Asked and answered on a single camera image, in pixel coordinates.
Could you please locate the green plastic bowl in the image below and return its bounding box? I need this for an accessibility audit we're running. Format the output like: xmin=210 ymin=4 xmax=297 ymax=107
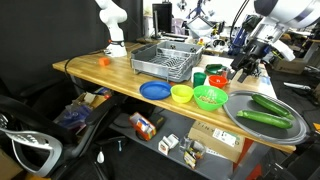
xmin=193 ymin=85 xmax=229 ymax=112

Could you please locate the green plastic plate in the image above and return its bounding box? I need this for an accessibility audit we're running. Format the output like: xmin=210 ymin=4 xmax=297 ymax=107
xmin=204 ymin=63 xmax=226 ymax=76

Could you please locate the grey dish rack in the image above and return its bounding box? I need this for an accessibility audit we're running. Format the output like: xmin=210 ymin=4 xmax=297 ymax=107
xmin=129 ymin=46 xmax=198 ymax=83

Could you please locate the black computer monitor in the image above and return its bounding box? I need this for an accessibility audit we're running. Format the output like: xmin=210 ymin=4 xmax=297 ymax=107
xmin=151 ymin=2 xmax=174 ymax=34

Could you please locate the blue paper label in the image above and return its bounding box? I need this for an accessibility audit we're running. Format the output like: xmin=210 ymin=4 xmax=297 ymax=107
xmin=259 ymin=76 xmax=272 ymax=86

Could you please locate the black office chair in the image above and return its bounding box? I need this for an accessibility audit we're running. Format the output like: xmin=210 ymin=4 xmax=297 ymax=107
xmin=0 ymin=93 xmax=129 ymax=179

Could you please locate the yellow plastic bowl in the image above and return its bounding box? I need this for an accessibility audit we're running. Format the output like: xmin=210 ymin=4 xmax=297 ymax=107
xmin=170 ymin=84 xmax=195 ymax=104

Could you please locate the black table cable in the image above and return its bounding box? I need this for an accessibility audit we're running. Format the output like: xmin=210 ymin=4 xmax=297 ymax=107
xmin=63 ymin=49 xmax=108 ymax=96

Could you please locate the cardboard box white label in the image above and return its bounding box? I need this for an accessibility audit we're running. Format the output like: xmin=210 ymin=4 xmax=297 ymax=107
xmin=187 ymin=120 xmax=247 ymax=164

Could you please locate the orange snack box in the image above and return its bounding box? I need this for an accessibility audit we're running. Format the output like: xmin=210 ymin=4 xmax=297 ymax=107
xmin=129 ymin=111 xmax=157 ymax=142

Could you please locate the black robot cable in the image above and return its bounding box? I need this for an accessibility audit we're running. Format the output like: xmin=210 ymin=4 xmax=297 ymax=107
xmin=229 ymin=0 xmax=251 ymax=39

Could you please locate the blue plastic plate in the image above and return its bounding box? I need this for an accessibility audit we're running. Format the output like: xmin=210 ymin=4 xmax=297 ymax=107
xmin=139 ymin=80 xmax=173 ymax=101

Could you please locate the brown cardboard box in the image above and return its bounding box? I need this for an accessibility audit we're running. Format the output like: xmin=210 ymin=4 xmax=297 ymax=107
xmin=273 ymin=56 xmax=307 ymax=75

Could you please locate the blue plastic bag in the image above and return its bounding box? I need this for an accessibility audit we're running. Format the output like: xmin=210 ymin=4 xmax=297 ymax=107
xmin=53 ymin=103 xmax=93 ymax=131

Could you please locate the small white box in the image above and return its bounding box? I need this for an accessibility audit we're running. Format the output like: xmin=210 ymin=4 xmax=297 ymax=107
xmin=157 ymin=133 xmax=181 ymax=156

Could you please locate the red plastic bowl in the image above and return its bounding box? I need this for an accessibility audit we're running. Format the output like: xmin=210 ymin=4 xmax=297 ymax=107
xmin=208 ymin=74 xmax=229 ymax=89

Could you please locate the clear plastic container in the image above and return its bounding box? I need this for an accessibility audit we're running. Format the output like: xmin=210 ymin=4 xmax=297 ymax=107
xmin=179 ymin=135 xmax=207 ymax=170

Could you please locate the open cardboard box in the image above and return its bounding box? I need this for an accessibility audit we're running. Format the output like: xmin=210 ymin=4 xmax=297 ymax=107
xmin=71 ymin=87 xmax=114 ymax=111

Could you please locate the pile of peanuts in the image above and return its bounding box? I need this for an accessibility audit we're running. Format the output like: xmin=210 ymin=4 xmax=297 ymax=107
xmin=198 ymin=94 xmax=222 ymax=104

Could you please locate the aluminium extrusion stand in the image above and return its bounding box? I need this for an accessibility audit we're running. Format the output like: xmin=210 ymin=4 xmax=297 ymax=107
xmin=248 ymin=61 xmax=268 ymax=78

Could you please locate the large green cucumber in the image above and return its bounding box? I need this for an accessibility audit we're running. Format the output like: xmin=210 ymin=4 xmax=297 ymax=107
xmin=251 ymin=93 xmax=296 ymax=121
xmin=236 ymin=109 xmax=294 ymax=130

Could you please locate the black keyboard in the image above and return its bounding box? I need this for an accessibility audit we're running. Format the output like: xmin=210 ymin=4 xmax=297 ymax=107
xmin=162 ymin=32 xmax=190 ymax=40

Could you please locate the orange block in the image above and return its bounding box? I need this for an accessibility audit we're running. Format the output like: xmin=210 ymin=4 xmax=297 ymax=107
xmin=98 ymin=56 xmax=111 ymax=67

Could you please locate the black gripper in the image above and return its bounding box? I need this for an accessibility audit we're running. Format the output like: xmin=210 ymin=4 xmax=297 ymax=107
xmin=227 ymin=37 xmax=268 ymax=84

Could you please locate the grey round metal tray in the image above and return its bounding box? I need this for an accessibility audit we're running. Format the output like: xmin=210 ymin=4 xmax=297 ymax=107
xmin=222 ymin=90 xmax=308 ymax=146

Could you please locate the green plastic cup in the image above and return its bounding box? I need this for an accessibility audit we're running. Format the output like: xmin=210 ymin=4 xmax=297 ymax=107
xmin=192 ymin=71 xmax=208 ymax=89

